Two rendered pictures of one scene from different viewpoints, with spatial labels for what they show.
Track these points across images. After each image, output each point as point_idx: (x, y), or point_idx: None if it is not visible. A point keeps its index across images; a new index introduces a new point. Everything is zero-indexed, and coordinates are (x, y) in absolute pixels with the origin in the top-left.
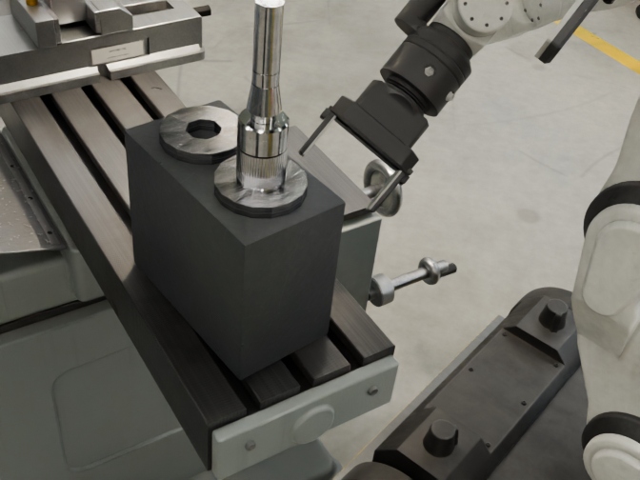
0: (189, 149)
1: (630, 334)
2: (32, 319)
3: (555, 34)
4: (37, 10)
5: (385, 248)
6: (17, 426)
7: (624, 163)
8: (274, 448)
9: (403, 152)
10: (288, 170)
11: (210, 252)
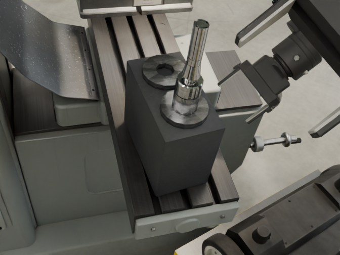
0: (154, 80)
1: None
2: (80, 126)
3: (320, 128)
4: None
5: (273, 112)
6: (66, 170)
7: None
8: (166, 231)
9: (271, 97)
10: (200, 103)
11: (152, 135)
